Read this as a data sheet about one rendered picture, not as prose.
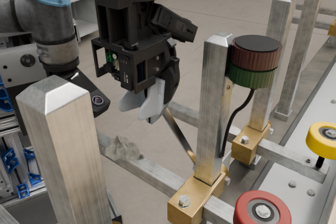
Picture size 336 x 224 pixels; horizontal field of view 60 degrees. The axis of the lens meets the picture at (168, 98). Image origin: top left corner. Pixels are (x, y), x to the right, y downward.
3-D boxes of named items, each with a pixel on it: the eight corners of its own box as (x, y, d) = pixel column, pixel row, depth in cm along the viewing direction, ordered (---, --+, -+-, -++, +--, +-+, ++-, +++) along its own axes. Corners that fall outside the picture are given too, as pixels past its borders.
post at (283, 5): (239, 172, 81) (273, -6, 55) (244, 165, 83) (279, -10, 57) (251, 178, 79) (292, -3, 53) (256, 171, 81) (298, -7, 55)
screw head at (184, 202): (175, 204, 48) (175, 199, 47) (182, 195, 49) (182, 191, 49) (186, 211, 47) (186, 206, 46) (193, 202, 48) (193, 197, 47)
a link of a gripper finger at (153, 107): (130, 138, 43) (125, 84, 38) (155, 118, 47) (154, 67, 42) (146, 146, 41) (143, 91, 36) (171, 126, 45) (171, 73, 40)
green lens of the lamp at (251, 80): (219, 79, 38) (221, 63, 37) (239, 62, 42) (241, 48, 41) (264, 93, 35) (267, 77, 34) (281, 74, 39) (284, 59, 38)
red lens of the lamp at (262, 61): (221, 61, 37) (223, 45, 35) (242, 46, 41) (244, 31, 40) (268, 75, 34) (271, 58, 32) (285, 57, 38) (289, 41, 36)
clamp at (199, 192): (166, 220, 51) (166, 201, 48) (206, 173, 60) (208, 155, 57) (193, 238, 48) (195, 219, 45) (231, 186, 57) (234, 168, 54)
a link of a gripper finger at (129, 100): (115, 130, 45) (108, 77, 40) (141, 112, 49) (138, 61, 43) (130, 138, 43) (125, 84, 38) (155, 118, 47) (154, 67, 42)
